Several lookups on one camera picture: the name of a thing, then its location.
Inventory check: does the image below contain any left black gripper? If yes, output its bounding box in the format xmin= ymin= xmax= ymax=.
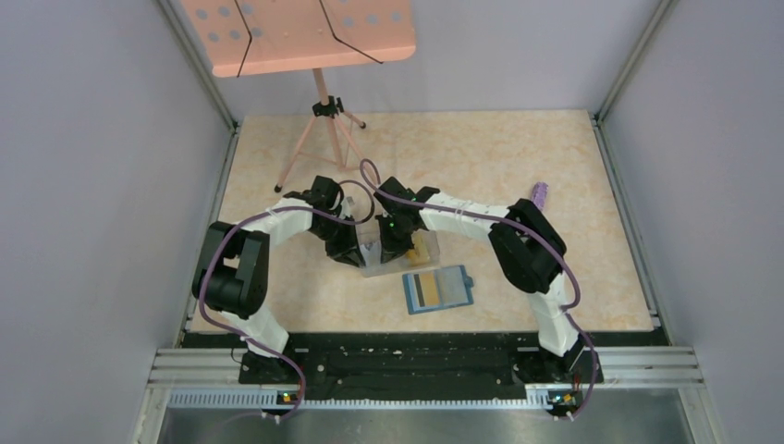
xmin=311 ymin=214 xmax=365 ymax=268

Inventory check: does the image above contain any gold credit card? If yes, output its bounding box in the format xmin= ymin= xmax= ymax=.
xmin=412 ymin=272 xmax=441 ymax=309
xmin=407 ymin=239 xmax=432 ymax=267

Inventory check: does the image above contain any clear plastic box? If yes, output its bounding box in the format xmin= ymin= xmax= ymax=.
xmin=358 ymin=229 xmax=440 ymax=278

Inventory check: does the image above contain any blue card holder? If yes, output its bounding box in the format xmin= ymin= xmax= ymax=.
xmin=402 ymin=265 xmax=474 ymax=315

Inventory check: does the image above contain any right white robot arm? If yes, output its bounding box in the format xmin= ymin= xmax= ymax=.
xmin=374 ymin=177 xmax=580 ymax=381

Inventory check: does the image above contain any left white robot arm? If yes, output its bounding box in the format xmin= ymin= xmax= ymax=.
xmin=191 ymin=176 xmax=365 ymax=383

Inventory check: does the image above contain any purple glitter cylinder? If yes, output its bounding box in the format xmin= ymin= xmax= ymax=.
xmin=530 ymin=181 xmax=548 ymax=211

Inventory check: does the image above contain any pink music stand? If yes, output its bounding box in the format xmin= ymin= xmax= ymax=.
xmin=181 ymin=0 xmax=416 ymax=192

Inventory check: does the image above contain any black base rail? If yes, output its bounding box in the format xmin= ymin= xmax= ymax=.
xmin=180 ymin=327 xmax=668 ymax=406

